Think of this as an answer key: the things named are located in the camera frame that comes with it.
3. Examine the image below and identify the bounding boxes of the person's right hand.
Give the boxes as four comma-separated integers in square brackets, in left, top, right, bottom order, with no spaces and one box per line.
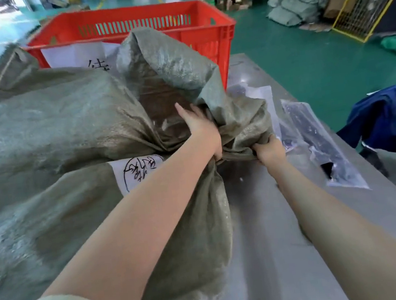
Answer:
[252,134,289,170]

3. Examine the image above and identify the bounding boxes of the person's left hand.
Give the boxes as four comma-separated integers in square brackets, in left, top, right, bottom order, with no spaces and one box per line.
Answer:
[174,98,224,166]

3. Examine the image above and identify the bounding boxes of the red plastic crate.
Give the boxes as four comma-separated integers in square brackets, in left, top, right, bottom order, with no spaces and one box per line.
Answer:
[20,0,245,114]

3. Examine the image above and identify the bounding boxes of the grey-green woven sack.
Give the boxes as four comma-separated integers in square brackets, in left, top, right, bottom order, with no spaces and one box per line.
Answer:
[0,12,296,300]

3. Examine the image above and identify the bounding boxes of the person's right forearm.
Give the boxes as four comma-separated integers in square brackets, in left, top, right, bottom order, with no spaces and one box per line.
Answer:
[266,144,396,300]

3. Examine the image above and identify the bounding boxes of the person's left forearm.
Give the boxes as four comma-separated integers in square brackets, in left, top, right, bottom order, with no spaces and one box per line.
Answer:
[25,131,240,300]

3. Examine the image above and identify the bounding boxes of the clear bag of black ties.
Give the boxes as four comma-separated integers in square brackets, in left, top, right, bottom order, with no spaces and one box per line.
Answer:
[280,90,372,200]

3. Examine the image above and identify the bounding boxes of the clear and white plastic bag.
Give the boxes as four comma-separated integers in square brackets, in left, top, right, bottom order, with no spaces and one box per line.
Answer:
[226,76,296,159]

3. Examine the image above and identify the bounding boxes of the white handwritten paper label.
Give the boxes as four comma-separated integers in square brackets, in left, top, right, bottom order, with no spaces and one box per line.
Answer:
[107,153,169,198]

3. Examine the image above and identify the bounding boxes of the dark blue cloth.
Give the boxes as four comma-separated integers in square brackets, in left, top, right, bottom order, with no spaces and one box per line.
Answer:
[331,83,396,176]

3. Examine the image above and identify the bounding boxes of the flat cardboard sheet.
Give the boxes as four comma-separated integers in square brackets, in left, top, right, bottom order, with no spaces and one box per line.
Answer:
[297,18,334,35]

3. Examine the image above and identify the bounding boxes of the pile of green sacks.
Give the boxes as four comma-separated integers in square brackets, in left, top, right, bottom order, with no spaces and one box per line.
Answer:
[266,0,361,31]

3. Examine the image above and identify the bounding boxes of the large white paper sign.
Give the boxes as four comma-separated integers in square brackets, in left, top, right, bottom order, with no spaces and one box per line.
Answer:
[41,38,125,83]

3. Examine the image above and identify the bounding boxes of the brown cardboard box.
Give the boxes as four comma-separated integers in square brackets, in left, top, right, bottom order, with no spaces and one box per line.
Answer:
[321,0,368,21]

